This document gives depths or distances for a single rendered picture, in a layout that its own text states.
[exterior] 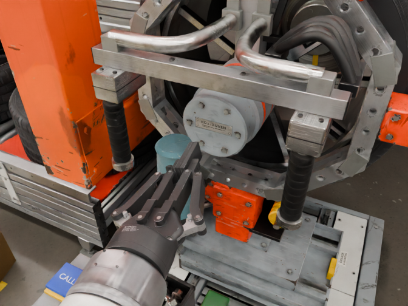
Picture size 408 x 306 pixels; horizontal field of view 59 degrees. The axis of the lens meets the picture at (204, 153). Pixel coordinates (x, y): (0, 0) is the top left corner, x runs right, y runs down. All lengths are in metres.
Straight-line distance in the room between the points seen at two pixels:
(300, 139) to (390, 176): 1.57
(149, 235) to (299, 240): 0.95
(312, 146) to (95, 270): 0.32
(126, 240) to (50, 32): 0.54
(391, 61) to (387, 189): 1.35
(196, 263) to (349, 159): 0.70
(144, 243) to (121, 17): 1.08
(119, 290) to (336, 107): 0.35
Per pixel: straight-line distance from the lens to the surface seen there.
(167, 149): 0.79
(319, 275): 1.34
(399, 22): 0.75
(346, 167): 0.79
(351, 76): 0.55
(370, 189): 1.94
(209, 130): 0.66
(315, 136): 0.50
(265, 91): 0.53
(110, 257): 0.38
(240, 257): 1.23
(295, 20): 1.17
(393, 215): 1.85
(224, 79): 0.54
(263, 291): 1.25
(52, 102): 0.93
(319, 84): 0.50
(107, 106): 0.65
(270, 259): 1.24
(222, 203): 0.97
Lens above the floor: 1.21
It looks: 38 degrees down
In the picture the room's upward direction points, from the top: straight up
